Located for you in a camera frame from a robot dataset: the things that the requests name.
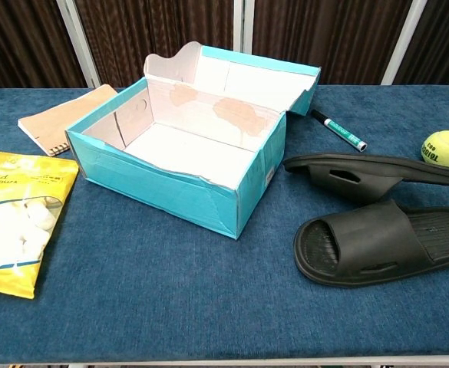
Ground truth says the turquoise cardboard shoe box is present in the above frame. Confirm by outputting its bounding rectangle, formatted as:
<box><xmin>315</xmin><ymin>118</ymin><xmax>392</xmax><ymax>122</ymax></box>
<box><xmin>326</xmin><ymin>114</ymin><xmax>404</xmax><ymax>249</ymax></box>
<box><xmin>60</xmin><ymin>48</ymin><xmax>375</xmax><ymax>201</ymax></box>
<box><xmin>65</xmin><ymin>41</ymin><xmax>322</xmax><ymax>241</ymax></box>

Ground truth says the black rubber slipper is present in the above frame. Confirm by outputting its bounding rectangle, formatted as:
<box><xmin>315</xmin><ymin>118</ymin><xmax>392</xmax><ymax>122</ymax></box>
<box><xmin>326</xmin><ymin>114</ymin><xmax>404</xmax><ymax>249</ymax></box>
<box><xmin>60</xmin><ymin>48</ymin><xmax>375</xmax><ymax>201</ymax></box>
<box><xmin>283</xmin><ymin>152</ymin><xmax>449</xmax><ymax>203</ymax></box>
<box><xmin>292</xmin><ymin>199</ymin><xmax>449</xmax><ymax>289</ymax></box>

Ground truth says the blue table cloth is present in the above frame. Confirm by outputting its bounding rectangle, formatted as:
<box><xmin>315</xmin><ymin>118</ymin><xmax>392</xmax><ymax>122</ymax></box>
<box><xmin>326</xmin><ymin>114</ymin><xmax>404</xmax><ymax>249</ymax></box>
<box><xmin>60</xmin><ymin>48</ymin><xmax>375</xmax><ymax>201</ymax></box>
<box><xmin>0</xmin><ymin>86</ymin><xmax>449</xmax><ymax>363</ymax></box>

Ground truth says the green and black marker pen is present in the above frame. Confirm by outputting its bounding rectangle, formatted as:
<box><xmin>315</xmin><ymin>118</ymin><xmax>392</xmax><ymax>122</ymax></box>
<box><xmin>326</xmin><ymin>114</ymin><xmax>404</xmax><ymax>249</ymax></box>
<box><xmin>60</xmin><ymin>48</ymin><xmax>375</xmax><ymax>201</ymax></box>
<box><xmin>310</xmin><ymin>109</ymin><xmax>368</xmax><ymax>153</ymax></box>

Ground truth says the brown spiral notebook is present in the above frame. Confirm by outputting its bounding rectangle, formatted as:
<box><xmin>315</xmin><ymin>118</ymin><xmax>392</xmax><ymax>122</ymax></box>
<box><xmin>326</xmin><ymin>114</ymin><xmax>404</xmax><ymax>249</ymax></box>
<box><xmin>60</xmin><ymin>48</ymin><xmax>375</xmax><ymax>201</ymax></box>
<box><xmin>18</xmin><ymin>84</ymin><xmax>119</xmax><ymax>158</ymax></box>

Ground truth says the dark pleated partition panel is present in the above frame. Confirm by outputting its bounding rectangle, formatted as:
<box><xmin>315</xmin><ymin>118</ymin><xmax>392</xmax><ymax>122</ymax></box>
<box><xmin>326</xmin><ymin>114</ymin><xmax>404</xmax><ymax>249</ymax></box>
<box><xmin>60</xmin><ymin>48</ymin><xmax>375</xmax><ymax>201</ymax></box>
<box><xmin>0</xmin><ymin>0</ymin><xmax>97</xmax><ymax>97</ymax></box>
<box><xmin>57</xmin><ymin>0</ymin><xmax>245</xmax><ymax>88</ymax></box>
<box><xmin>242</xmin><ymin>0</ymin><xmax>428</xmax><ymax>86</ymax></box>
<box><xmin>381</xmin><ymin>0</ymin><xmax>449</xmax><ymax>86</ymax></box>

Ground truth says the yellow marshmallow bag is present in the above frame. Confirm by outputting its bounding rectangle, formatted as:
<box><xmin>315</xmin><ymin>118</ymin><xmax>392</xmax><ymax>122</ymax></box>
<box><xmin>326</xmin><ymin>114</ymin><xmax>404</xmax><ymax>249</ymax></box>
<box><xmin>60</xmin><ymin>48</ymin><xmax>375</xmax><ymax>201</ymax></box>
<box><xmin>0</xmin><ymin>148</ymin><xmax>80</xmax><ymax>300</ymax></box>

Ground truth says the yellow tennis ball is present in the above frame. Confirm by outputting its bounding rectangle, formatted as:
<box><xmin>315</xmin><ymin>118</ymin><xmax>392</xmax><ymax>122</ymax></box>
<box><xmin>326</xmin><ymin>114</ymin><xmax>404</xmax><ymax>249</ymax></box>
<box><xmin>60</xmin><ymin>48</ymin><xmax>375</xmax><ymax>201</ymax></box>
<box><xmin>421</xmin><ymin>130</ymin><xmax>449</xmax><ymax>169</ymax></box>

